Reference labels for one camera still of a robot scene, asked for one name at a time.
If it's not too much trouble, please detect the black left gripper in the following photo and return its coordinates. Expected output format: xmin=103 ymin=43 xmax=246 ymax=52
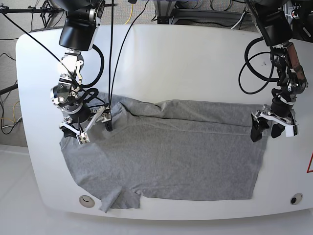
xmin=250 ymin=96 xmax=295 ymax=142

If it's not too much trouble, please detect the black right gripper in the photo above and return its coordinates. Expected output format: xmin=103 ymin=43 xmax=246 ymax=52
xmin=62 ymin=104 xmax=113 ymax=138

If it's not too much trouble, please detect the grey T-shirt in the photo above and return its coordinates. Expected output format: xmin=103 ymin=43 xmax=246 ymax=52
xmin=60 ymin=97 xmax=268 ymax=212

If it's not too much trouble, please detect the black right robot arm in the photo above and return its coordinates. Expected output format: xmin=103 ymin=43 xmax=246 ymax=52
xmin=51 ymin=0 xmax=112 ymax=144

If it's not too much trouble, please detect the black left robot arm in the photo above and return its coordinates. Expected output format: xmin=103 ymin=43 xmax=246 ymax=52
xmin=244 ymin=0 xmax=308 ymax=142

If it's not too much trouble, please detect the red triangle sticker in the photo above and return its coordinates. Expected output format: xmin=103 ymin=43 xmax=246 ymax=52
xmin=307 ymin=154 xmax=313 ymax=173

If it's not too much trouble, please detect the beige table grommet cap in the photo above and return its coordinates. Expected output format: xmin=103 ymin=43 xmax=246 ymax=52
xmin=79 ymin=195 xmax=95 ymax=208

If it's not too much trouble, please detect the black tripod stand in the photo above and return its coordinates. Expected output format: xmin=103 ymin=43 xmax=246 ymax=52
xmin=0 ymin=0 xmax=65 ymax=31

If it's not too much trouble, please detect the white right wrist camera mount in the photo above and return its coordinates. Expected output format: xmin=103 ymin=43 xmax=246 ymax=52
xmin=59 ymin=104 xmax=111 ymax=145

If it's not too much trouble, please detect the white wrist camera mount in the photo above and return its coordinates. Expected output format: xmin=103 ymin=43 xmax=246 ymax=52
xmin=59 ymin=104 xmax=111 ymax=145
xmin=251 ymin=104 xmax=299 ymax=137

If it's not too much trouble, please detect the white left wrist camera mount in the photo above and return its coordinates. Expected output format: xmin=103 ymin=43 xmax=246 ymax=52
xmin=251 ymin=104 xmax=299 ymax=137

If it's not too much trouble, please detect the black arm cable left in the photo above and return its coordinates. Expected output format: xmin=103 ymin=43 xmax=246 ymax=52
xmin=0 ymin=0 xmax=152 ymax=108

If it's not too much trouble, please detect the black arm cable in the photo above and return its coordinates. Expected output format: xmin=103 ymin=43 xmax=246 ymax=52
xmin=238 ymin=37 xmax=282 ymax=95
xmin=0 ymin=0 xmax=152 ymax=108

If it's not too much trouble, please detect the black table cable grommet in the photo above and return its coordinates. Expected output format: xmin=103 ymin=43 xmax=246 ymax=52
xmin=290 ymin=193 xmax=303 ymax=205

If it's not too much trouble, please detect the yellow cable left floor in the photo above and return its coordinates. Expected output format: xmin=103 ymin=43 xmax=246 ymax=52
xmin=0 ymin=100 xmax=22 ymax=126

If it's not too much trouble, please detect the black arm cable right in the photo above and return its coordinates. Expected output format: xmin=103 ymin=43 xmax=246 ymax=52
xmin=238 ymin=37 xmax=282 ymax=95

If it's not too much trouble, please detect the black cable left floor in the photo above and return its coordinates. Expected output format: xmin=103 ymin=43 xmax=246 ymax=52
xmin=0 ymin=52 xmax=23 ymax=135

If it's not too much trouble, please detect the white cable top right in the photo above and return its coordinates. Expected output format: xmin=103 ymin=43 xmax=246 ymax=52
xmin=230 ymin=11 xmax=247 ymax=30

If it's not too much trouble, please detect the yellow cable top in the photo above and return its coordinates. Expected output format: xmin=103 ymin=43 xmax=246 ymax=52
xmin=124 ymin=3 xmax=134 ymax=25

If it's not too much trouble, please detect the grey metal frame base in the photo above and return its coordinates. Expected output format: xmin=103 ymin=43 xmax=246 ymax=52
xmin=153 ymin=0 xmax=253 ymax=29

